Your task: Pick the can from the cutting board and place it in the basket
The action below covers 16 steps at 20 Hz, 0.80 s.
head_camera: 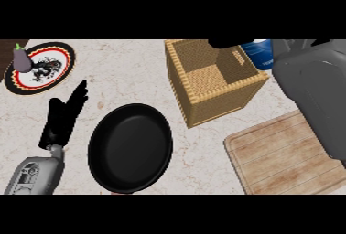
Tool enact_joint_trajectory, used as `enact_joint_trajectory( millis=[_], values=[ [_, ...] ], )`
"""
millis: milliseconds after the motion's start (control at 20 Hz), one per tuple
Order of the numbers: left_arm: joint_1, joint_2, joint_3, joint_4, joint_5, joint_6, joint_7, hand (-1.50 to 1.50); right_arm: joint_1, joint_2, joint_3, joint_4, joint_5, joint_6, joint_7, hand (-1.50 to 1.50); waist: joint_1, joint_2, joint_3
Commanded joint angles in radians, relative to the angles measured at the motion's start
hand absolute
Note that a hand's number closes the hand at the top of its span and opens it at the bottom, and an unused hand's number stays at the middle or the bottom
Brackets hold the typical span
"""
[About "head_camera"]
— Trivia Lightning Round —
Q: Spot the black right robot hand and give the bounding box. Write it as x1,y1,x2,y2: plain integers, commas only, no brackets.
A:
207,38,257,49

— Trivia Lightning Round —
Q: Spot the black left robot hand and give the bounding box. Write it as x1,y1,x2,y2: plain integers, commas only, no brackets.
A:
37,79,90,151

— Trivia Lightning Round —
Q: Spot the blue can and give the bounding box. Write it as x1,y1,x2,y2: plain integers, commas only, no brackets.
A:
240,38,275,70

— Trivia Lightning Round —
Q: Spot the square wicker basket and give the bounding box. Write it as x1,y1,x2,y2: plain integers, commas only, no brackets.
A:
164,38,272,129

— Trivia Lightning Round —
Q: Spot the wooden cutting board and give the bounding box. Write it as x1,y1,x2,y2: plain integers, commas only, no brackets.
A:
223,109,346,196

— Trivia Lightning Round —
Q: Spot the black frying pan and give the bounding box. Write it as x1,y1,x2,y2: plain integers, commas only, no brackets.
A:
86,102,176,196

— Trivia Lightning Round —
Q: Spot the black rimmed patterned plate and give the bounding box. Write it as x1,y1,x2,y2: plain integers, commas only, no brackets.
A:
3,41,77,96

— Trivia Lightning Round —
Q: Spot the purple eggplant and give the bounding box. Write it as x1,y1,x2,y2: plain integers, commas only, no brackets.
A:
10,43,34,74

